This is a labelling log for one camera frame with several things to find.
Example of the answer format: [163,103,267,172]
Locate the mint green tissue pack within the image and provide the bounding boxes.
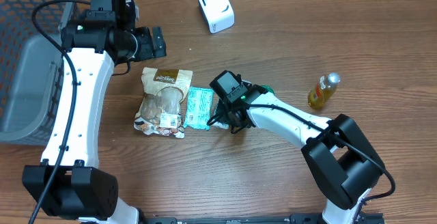
[184,87,214,130]

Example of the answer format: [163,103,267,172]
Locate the yellow drink bottle grey cap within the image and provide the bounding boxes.
[307,72,341,110]

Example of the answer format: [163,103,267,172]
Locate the teal white tissue pack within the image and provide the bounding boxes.
[212,100,229,130]

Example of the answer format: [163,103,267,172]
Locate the white barcode scanner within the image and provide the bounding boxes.
[198,0,235,34]

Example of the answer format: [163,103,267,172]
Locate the brown white snack bag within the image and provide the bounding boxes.
[134,68,193,139]

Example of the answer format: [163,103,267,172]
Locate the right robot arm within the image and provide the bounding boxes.
[208,70,386,223]

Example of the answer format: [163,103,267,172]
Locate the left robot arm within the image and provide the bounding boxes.
[22,0,167,223]

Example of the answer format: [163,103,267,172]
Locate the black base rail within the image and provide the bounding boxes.
[143,212,386,224]

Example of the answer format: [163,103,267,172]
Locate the green white can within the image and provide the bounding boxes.
[261,85,275,95]

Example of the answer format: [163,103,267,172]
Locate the dark grey plastic basket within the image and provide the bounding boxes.
[1,0,76,145]

